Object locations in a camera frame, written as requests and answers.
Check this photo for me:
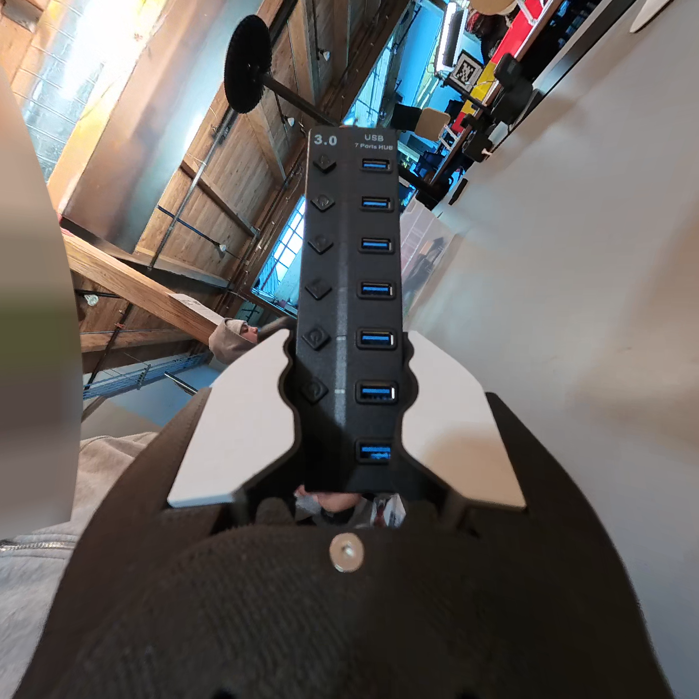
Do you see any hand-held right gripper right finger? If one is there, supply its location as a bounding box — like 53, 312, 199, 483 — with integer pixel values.
400, 330, 529, 511

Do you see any LED panel light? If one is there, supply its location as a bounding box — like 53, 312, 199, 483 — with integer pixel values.
438, 1, 466, 71

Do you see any fiducial marker sign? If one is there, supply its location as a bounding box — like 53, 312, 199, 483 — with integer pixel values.
451, 51, 482, 89

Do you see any white document stand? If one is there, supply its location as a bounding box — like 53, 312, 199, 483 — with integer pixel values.
629, 0, 679, 35

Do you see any clear plastic bin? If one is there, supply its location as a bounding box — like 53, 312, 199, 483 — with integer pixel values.
400, 201, 455, 325

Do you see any black USB hub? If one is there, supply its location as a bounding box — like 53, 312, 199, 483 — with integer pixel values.
295, 127, 406, 495

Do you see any black charging dock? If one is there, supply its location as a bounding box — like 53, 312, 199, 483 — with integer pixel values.
491, 55, 544, 129
465, 127, 497, 163

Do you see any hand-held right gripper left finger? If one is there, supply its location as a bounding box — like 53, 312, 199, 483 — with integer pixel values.
166, 330, 307, 510

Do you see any grey desk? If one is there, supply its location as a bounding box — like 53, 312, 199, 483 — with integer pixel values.
401, 0, 699, 699

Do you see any black round ceiling fixture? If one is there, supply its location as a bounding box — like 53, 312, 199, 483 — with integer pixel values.
223, 15, 335, 127

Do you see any wooden ceiling beam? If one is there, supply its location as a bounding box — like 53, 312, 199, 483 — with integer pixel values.
62, 234, 227, 346

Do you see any red storage box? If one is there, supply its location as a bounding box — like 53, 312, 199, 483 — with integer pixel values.
489, 0, 553, 74

